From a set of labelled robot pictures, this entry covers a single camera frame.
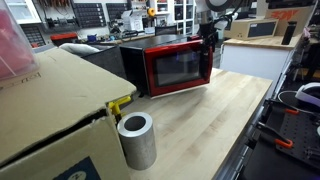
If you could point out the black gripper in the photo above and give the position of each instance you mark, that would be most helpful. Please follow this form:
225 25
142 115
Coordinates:
207 30

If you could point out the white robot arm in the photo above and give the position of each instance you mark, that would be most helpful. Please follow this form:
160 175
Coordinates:
216 4

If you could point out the black microwave body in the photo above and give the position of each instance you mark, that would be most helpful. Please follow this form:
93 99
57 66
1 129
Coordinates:
133 66

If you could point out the white open carton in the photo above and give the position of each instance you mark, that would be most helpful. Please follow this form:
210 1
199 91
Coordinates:
132 20

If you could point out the white shelf unit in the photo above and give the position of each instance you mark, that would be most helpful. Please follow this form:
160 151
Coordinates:
184 16

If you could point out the white cabinet with wooden top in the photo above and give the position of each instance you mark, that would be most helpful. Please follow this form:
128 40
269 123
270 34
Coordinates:
253 58

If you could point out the yellow tape spool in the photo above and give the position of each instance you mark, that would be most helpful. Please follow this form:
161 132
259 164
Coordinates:
151 12

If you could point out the black cylindrical bottle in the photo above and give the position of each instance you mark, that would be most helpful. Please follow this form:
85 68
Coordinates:
288 33

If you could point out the cardboard box with orange print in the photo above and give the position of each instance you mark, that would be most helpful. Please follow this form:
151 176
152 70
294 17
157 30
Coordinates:
293 15

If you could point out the small black parts bin panel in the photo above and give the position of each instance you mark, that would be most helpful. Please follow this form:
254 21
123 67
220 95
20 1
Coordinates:
116 10

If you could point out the black fabric bin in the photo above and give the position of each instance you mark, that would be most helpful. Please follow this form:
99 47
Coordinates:
106 61

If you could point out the white headset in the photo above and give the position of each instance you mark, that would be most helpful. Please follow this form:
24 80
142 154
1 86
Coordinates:
310 93

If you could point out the blue cup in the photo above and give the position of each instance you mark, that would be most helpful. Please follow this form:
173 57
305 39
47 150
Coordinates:
92 37

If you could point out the aluminium hollow cylinder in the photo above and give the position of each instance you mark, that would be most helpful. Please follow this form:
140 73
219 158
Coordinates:
140 146

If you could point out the large black parts bin panel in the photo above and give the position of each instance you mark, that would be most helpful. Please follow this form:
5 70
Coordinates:
89 15

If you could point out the black perforated breadboard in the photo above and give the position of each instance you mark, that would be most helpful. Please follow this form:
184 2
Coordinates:
300 133

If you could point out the grey cushion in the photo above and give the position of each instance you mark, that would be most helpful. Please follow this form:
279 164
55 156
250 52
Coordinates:
79 48

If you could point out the red toolbox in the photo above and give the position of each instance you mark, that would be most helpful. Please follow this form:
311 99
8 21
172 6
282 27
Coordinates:
64 36

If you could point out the large brown cardboard box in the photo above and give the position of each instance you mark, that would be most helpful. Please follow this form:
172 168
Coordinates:
56 100

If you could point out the grey keypad panel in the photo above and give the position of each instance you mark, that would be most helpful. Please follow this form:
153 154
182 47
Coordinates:
33 36

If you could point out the pink translucent plastic container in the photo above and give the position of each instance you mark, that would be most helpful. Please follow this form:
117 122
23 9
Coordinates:
13 43

